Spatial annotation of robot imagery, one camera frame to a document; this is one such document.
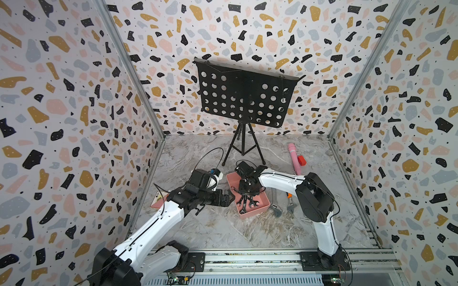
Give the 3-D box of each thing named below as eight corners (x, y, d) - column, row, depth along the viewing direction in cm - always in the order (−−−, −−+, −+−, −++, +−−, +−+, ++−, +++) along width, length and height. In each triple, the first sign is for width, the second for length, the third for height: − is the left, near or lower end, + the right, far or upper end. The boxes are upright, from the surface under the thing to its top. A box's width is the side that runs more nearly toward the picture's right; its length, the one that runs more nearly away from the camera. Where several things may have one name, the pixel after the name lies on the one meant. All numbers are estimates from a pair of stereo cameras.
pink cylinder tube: (294, 174, 105) (295, 171, 102) (287, 146, 120) (288, 143, 117) (300, 174, 105) (302, 171, 102) (293, 146, 120) (294, 143, 117)
